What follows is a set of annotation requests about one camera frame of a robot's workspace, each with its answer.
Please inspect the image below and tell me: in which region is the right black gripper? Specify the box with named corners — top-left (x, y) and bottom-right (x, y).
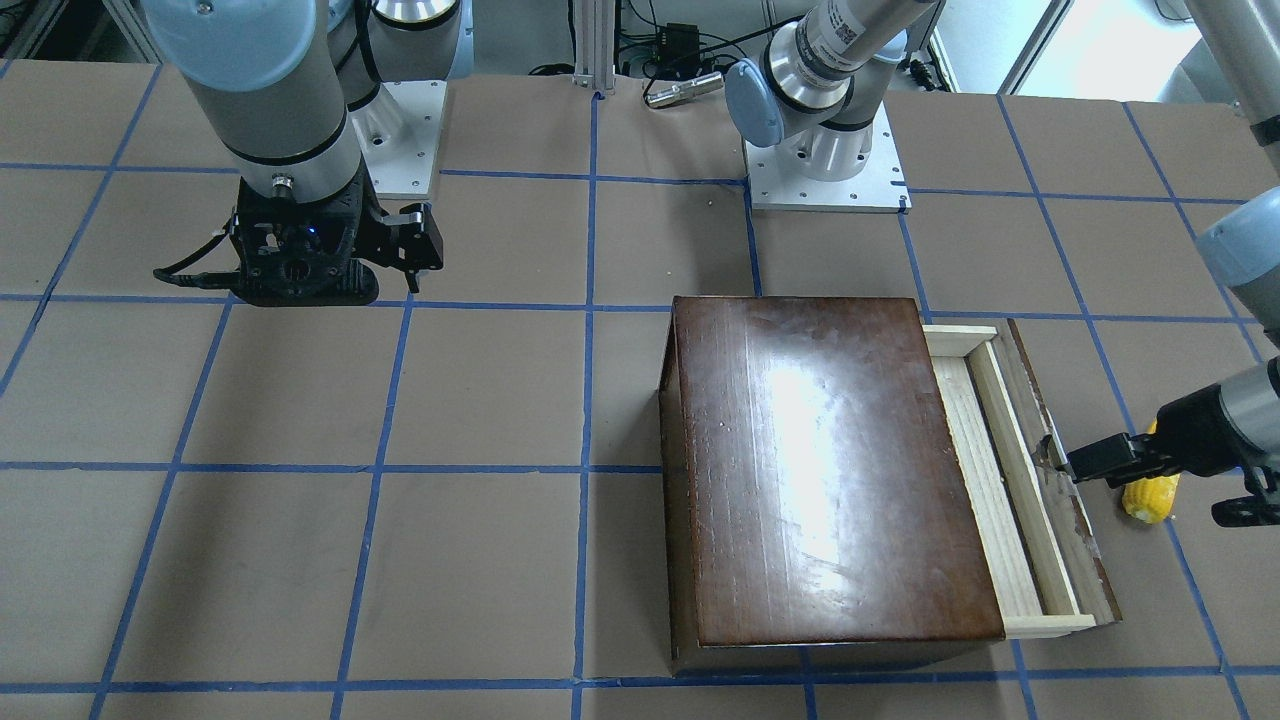
top-left (230, 165), bottom-right (444, 307)

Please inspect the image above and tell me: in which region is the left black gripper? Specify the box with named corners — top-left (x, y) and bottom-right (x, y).
top-left (1068, 382), bottom-right (1279, 528)

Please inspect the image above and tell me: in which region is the yellow corn cob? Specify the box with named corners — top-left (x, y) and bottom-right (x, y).
top-left (1120, 471), bottom-right (1181, 525)

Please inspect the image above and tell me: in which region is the light wood drawer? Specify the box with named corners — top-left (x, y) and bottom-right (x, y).
top-left (923, 319), bottom-right (1123, 641)

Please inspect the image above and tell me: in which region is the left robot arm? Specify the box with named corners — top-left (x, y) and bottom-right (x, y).
top-left (1041, 1), bottom-right (1279, 528)

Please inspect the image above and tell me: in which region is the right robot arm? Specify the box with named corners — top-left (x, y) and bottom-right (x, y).
top-left (142, 1), bottom-right (474, 307)

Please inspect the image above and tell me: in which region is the dark brown wooden cabinet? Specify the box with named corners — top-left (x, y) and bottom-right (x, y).
top-left (657, 296), bottom-right (1006, 676)

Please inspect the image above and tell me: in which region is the black power adapter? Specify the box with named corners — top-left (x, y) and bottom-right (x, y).
top-left (655, 22), bottom-right (701, 67)

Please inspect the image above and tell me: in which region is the silver cylindrical connector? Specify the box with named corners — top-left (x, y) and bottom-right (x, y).
top-left (643, 72), bottom-right (724, 110)

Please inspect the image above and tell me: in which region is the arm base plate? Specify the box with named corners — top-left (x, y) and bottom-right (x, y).
top-left (351, 79), bottom-right (448, 201)
top-left (742, 104), bottom-right (913, 214)

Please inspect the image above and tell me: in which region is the aluminium extrusion post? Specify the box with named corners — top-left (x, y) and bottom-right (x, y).
top-left (570, 1), bottom-right (618, 100)

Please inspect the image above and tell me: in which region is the black cables bundle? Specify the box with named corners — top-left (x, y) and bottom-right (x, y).
top-left (529, 0), bottom-right (801, 81)

